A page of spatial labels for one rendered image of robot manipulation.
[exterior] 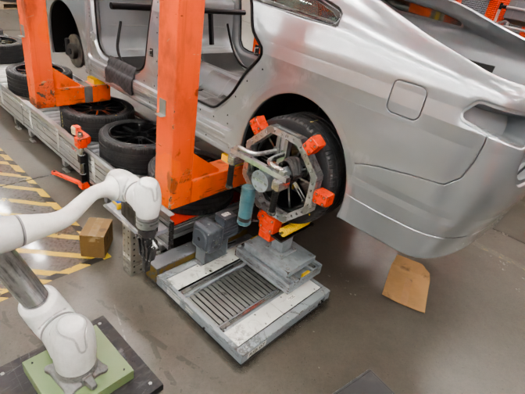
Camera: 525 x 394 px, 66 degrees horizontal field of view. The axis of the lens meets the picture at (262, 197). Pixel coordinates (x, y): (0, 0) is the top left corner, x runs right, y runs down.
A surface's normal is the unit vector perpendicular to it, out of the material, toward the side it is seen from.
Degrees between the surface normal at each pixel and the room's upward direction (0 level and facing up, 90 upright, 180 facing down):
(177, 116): 90
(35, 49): 90
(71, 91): 90
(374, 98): 90
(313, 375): 0
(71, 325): 6
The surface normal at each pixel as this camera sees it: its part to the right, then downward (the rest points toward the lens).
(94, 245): 0.05, 0.50
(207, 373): 0.15, -0.86
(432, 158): -0.67, 0.28
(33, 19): 0.72, 0.43
